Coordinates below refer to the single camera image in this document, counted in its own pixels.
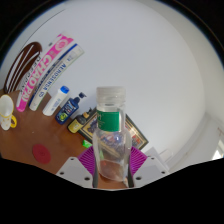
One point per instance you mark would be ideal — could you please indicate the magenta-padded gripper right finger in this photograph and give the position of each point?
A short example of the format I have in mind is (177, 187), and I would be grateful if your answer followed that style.
(149, 170)

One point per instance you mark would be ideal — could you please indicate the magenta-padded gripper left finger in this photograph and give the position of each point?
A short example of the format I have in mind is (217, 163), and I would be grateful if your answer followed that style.
(75, 171)

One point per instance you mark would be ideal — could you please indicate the clear green-labelled plastic bottle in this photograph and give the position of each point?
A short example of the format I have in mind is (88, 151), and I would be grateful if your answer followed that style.
(111, 146)

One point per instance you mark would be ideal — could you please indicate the flat round red coaster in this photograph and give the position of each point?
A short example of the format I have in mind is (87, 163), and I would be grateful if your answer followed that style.
(41, 154)

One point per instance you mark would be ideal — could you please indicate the framed group photo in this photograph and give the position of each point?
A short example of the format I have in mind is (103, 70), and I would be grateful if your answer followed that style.
(136, 135)

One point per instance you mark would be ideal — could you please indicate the dark yellow-labelled pump bottle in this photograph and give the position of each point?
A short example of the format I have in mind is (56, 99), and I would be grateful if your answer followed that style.
(76, 125)

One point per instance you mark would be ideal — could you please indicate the dark blue pump bottle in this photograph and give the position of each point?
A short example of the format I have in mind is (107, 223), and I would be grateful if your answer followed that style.
(68, 110)

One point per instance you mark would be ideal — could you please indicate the white lotion bottle blue cap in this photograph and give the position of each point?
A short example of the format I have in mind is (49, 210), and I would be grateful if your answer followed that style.
(55, 101)

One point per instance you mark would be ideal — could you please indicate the long white and blue box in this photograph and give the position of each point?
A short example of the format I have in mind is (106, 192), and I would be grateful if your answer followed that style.
(56, 76)

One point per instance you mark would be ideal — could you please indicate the long pink and white box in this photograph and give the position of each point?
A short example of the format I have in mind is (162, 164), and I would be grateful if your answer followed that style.
(41, 71)

